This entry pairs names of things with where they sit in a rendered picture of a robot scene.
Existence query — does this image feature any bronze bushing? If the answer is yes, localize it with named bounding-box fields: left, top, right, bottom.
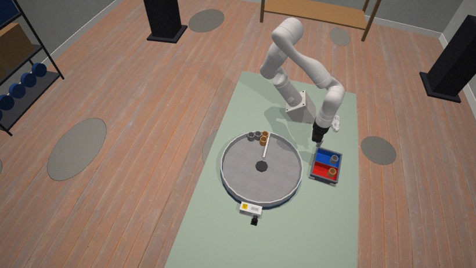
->
left=261, top=131, right=269, bottom=139
left=327, top=168, right=336, bottom=178
left=259, top=136, right=267, bottom=146

